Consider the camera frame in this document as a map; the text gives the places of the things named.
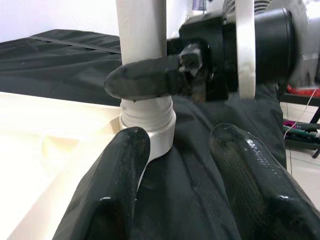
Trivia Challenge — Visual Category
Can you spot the white plastic table leg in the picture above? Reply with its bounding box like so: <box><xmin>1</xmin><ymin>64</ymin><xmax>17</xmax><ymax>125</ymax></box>
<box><xmin>116</xmin><ymin>0</ymin><xmax>176</xmax><ymax>131</ymax></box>

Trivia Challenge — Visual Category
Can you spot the black tablecloth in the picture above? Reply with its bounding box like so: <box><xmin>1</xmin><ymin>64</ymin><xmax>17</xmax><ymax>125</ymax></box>
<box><xmin>0</xmin><ymin>28</ymin><xmax>288</xmax><ymax>240</ymax></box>

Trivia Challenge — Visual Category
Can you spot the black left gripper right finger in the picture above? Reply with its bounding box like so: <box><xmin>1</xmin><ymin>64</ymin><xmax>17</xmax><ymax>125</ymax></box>
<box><xmin>209</xmin><ymin>123</ymin><xmax>320</xmax><ymax>240</ymax></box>

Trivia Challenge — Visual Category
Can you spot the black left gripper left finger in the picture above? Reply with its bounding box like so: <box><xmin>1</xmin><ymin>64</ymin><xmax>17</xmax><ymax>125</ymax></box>
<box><xmin>52</xmin><ymin>126</ymin><xmax>152</xmax><ymax>240</ymax></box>

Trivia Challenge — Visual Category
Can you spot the white plastic table top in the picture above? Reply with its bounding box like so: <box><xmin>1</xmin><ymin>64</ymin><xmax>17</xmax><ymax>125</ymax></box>
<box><xmin>0</xmin><ymin>91</ymin><xmax>177</xmax><ymax>240</ymax></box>

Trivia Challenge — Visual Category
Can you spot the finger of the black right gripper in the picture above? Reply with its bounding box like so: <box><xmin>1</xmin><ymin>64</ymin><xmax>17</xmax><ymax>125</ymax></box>
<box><xmin>103</xmin><ymin>55</ymin><xmax>191</xmax><ymax>101</ymax></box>

